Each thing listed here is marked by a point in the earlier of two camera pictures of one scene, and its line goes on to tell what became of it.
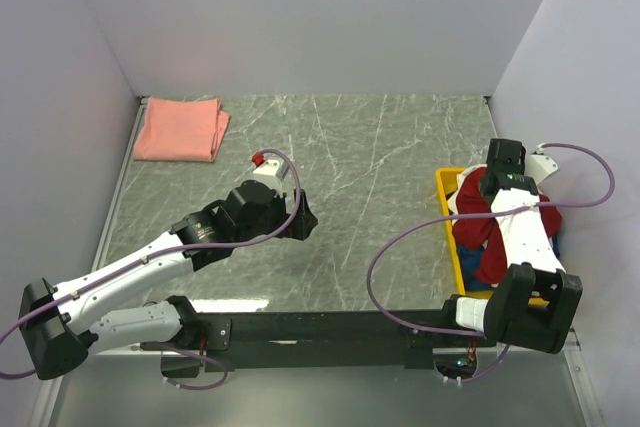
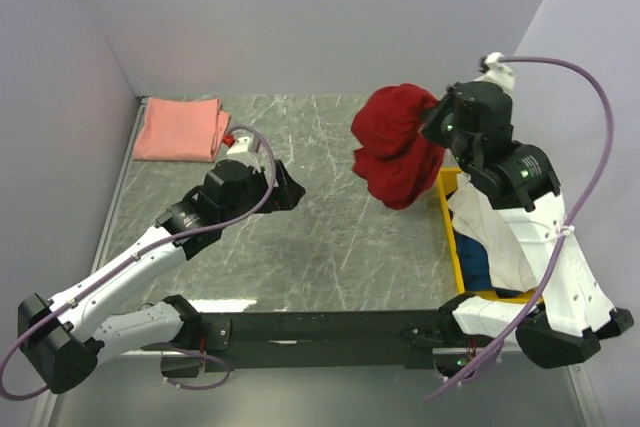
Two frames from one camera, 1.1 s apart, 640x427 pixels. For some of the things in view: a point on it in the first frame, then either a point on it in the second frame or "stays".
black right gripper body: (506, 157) to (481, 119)
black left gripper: (303, 221) to (288, 192)
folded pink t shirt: (181, 129) stays
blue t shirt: (469, 262) stays
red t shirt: (483, 233) to (397, 163)
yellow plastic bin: (447, 177) stays
